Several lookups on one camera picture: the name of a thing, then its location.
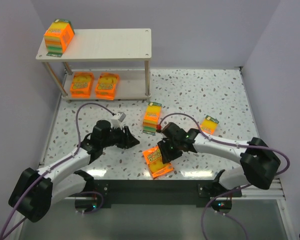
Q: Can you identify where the orange round sponge box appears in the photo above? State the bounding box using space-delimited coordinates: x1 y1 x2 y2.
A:
94 72 120 101
142 146 174 179
70 71 95 98

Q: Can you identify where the multicolour sponge pack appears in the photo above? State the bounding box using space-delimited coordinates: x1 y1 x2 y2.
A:
43 18 75 55
200 115 219 135
142 101 162 135

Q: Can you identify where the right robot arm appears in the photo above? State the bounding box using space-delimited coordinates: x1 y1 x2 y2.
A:
157 122 281 196

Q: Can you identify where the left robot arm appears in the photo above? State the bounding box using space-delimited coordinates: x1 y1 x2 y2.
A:
8 120 140 223

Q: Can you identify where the white two-tier shelf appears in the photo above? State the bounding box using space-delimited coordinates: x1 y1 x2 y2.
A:
35 28 152 102

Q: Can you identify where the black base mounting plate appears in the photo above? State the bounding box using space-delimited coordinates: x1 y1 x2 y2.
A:
74 179 241 209

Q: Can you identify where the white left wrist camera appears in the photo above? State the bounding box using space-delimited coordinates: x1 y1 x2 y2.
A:
110 112 126 129

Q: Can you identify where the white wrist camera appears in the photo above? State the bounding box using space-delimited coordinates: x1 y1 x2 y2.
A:
156 124 169 133
110 112 126 129

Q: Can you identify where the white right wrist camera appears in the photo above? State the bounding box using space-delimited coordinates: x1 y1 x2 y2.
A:
156 124 169 133

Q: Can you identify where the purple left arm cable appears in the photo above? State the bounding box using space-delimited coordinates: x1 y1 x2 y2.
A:
0 102 115 240

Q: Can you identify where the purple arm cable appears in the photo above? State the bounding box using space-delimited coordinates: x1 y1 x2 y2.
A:
0 102 115 240
161 112 291 240

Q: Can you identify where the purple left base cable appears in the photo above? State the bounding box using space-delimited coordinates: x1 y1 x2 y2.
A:
76 191 105 215

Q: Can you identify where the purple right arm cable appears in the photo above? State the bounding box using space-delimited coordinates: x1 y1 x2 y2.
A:
161 112 291 240

